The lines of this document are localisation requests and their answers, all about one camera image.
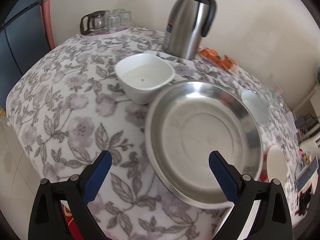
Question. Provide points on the floral pink plate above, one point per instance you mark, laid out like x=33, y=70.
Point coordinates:
x=276, y=165

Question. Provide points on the orange snack packet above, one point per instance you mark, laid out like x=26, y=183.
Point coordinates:
x=229, y=65
x=211, y=55

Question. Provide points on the pink foam roll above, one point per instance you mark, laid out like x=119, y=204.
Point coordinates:
x=46, y=20

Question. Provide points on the clear glass mug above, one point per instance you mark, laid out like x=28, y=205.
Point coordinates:
x=273, y=87

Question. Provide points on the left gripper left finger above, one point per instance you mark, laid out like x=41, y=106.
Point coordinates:
x=60, y=210

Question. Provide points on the round floral bowl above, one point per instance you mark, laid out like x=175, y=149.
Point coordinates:
x=256, y=107

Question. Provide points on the steel thermos jug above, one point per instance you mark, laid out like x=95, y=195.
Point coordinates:
x=188, y=23

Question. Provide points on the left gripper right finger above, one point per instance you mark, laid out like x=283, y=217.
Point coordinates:
x=273, y=218

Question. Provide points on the large steel plate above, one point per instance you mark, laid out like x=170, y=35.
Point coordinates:
x=185, y=123

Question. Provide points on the small glass cup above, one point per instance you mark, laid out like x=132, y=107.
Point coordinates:
x=113, y=22
x=125, y=18
x=117, y=12

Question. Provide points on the white square bowl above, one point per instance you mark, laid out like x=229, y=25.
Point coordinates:
x=142, y=76

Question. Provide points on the floral fleece tablecloth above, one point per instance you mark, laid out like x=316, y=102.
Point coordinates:
x=70, y=106

